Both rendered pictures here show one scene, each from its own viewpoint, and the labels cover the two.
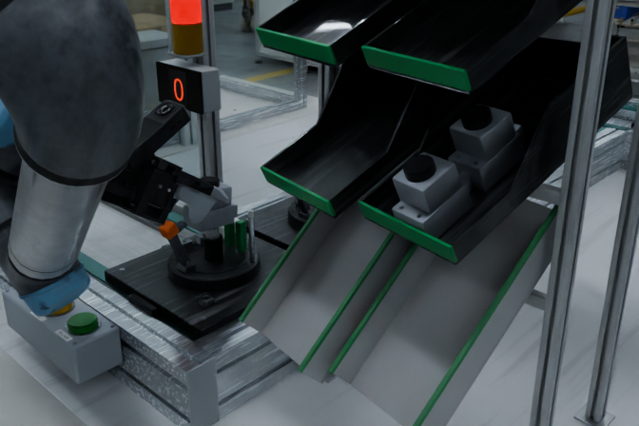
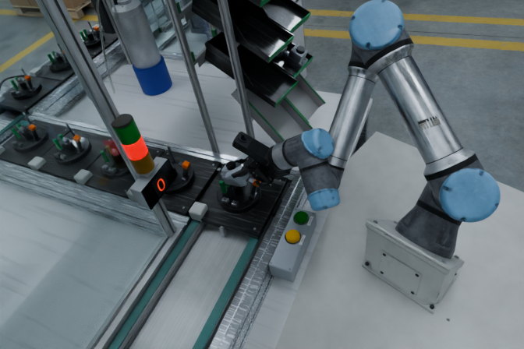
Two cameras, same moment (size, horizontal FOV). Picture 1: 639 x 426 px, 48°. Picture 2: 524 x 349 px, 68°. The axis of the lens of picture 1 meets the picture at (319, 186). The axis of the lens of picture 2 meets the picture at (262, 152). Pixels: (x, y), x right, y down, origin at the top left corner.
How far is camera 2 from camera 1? 151 cm
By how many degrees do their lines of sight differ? 83
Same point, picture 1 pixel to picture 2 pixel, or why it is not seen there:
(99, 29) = not seen: hidden behind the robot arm
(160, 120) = (250, 140)
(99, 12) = not seen: hidden behind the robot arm
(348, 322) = (295, 114)
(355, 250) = (267, 112)
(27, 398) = (321, 255)
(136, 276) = (258, 220)
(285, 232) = (194, 187)
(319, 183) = (279, 90)
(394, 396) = (307, 113)
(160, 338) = (292, 193)
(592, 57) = not seen: hidden behind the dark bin
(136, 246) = (200, 269)
